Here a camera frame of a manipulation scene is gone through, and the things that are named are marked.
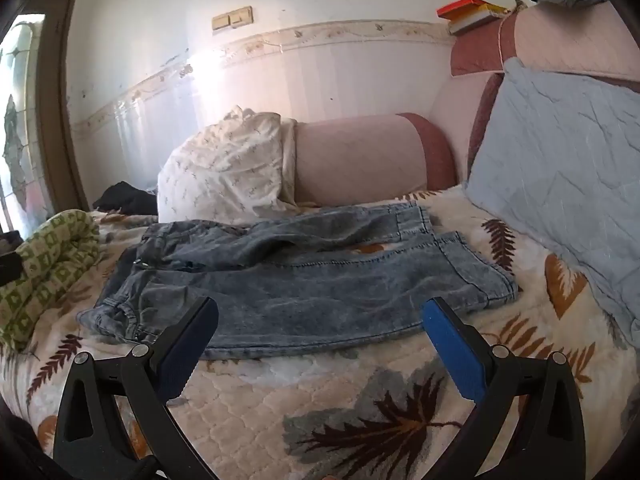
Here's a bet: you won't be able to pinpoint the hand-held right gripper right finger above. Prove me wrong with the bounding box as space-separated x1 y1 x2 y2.
421 297 587 480

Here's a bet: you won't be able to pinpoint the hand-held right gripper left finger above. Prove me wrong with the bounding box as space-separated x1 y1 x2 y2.
52 296 219 480

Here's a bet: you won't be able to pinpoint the blue denim pants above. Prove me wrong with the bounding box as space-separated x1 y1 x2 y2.
76 201 520 361

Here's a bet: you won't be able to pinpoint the leaf print bed blanket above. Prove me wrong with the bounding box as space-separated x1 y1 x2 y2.
0 191 640 480

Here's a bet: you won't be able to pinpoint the black cloth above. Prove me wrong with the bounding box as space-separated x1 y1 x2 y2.
92 181 160 216

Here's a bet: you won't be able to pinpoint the green patterned blanket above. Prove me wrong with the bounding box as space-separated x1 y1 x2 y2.
0 209 103 352

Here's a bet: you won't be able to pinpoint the white printed pillow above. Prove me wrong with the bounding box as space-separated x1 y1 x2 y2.
157 106 300 223

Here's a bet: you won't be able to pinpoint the light blue quilted pillow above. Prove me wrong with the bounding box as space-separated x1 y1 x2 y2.
462 57 640 350

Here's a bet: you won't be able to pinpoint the white book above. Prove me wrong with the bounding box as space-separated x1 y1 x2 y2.
448 14 503 37

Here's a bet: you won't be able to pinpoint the orange-red book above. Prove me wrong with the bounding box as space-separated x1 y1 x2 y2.
437 0 493 19

